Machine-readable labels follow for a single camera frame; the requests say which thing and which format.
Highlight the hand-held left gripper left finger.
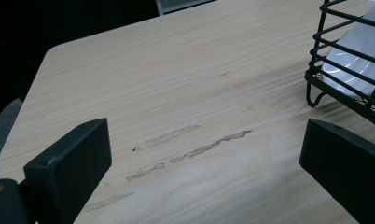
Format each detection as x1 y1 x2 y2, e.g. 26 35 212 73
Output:
22 117 113 224

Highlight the black wire dish rack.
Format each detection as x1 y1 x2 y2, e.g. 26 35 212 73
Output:
304 0 375 131

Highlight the grey metal stand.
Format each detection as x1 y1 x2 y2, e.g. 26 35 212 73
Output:
155 0 217 16

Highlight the white plate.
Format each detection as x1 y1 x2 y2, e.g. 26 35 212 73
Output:
320 0 375 99

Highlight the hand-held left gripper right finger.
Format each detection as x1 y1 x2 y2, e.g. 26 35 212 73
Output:
299 118 375 224

